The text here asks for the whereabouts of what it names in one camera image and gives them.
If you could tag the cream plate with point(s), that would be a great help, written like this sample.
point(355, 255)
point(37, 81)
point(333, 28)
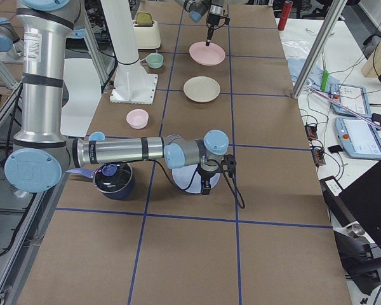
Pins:
point(201, 89)

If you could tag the clear plastic bag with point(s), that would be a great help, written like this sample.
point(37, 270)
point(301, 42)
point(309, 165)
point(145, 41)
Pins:
point(297, 46)

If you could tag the lower teach pendant tablet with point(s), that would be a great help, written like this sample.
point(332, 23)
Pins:
point(358, 139)

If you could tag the black laptop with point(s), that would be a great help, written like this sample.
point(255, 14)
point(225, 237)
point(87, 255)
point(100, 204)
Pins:
point(360, 201)

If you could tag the pink plate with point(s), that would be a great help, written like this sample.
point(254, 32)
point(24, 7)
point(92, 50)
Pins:
point(210, 55)

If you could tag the aluminium frame post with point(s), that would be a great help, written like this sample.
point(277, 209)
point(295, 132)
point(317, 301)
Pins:
point(327, 26)

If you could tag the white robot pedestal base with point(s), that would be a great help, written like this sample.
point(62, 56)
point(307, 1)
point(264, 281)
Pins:
point(132, 84)

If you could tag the pink bowl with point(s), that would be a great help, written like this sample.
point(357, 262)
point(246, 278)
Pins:
point(137, 118)

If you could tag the bread slice in toaster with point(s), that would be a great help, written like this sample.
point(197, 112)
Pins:
point(144, 18)

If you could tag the red cylinder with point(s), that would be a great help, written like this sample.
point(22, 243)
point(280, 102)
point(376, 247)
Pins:
point(285, 13)

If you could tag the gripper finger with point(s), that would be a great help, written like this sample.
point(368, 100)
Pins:
point(205, 186)
point(209, 35)

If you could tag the blue plate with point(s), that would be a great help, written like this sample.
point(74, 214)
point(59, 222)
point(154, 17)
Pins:
point(185, 176)

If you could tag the dark blue pot with lid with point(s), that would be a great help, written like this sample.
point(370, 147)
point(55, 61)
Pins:
point(115, 180)

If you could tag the teach pendant tablet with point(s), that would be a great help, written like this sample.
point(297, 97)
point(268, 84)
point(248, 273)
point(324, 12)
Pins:
point(352, 97)
point(358, 139)

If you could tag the upper teach pendant tablet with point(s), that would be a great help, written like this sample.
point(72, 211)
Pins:
point(352, 97)

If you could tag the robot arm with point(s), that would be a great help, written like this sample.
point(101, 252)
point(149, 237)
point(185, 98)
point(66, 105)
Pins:
point(197, 9)
point(59, 99)

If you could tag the light blue cup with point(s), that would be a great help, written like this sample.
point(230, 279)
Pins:
point(96, 136)

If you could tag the green bowl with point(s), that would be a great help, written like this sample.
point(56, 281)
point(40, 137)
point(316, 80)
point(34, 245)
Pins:
point(154, 60)

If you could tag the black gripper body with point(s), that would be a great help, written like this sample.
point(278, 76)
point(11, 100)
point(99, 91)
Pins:
point(206, 175)
point(214, 18)

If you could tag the green handled reacher grabber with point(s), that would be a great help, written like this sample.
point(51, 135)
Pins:
point(324, 92)

